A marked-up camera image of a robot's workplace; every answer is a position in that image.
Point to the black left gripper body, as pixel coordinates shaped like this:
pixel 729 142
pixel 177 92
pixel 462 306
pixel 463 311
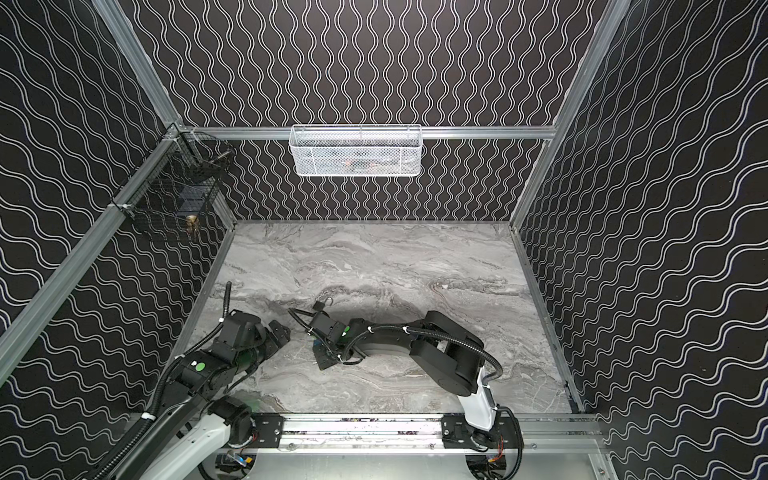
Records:
pixel 267 335

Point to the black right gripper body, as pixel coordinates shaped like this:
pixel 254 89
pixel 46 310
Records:
pixel 321 335

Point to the black padlock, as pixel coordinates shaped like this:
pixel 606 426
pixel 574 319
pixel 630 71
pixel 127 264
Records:
pixel 321 303

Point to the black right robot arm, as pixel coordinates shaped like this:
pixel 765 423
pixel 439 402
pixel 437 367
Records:
pixel 453 357

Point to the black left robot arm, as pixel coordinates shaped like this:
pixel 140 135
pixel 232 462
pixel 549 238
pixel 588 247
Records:
pixel 192 414

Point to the brass padlock in basket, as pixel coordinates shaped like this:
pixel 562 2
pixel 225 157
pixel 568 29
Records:
pixel 192 225

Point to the black wire mesh basket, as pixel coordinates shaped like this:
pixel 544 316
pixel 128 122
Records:
pixel 186 184

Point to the white wire mesh basket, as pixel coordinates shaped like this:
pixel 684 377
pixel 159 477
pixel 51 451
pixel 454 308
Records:
pixel 356 156

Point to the aluminium linear rail base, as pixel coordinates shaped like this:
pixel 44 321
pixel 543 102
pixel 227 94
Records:
pixel 422 434

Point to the aluminium left side rail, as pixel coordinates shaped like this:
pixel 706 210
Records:
pixel 20 336

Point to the aluminium horizontal back rail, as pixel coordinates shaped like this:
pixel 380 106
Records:
pixel 382 131

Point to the aluminium frame corner post left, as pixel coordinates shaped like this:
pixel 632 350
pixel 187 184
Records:
pixel 127 41

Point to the aluminium frame corner post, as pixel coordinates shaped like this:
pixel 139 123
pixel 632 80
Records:
pixel 611 20
pixel 127 41

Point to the aluminium frame corner post right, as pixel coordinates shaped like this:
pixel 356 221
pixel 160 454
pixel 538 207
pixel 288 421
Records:
pixel 611 20

